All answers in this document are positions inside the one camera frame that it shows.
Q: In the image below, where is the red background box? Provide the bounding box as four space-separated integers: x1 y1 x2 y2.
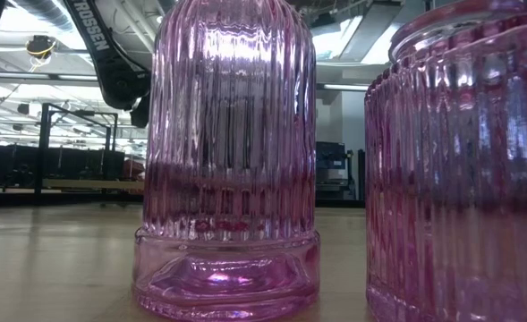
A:
123 157 147 182

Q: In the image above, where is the black background machine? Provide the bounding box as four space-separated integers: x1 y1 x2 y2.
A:
315 140 359 201

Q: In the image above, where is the black workbench row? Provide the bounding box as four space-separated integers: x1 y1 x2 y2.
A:
0 143 126 189

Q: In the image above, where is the pink ribbed wide-mouth vase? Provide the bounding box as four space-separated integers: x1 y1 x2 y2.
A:
364 0 527 322

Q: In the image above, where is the black round ceiling device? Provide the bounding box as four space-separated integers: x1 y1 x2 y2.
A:
24 34 57 60

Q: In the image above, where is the pink ribbed bottle vase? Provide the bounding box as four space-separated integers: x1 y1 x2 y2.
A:
132 0 322 322

